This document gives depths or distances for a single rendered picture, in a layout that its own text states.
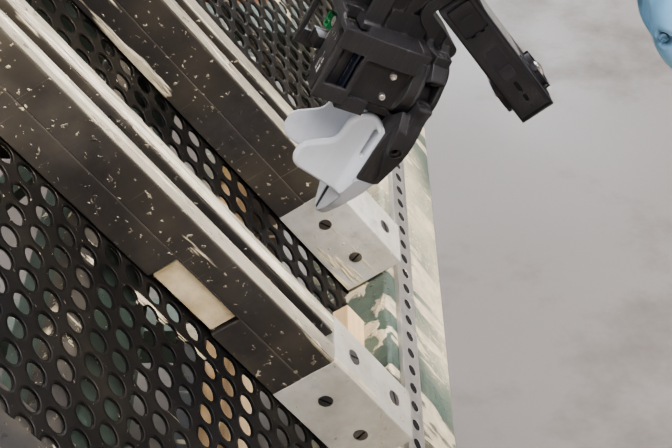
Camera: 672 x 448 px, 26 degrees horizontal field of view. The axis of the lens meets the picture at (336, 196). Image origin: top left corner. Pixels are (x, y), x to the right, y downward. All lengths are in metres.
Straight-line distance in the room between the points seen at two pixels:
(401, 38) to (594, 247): 2.19
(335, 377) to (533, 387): 1.47
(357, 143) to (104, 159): 0.28
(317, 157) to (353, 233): 0.58
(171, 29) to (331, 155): 0.47
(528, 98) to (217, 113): 0.54
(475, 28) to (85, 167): 0.38
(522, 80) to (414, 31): 0.08
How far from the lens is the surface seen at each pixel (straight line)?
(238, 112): 1.45
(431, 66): 0.93
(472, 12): 0.93
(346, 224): 1.53
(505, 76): 0.96
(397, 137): 0.94
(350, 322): 1.51
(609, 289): 2.99
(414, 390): 1.48
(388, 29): 0.93
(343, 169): 0.97
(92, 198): 1.20
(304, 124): 0.99
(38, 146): 1.17
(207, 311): 1.27
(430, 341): 1.60
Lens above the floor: 1.93
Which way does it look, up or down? 37 degrees down
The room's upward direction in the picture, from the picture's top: straight up
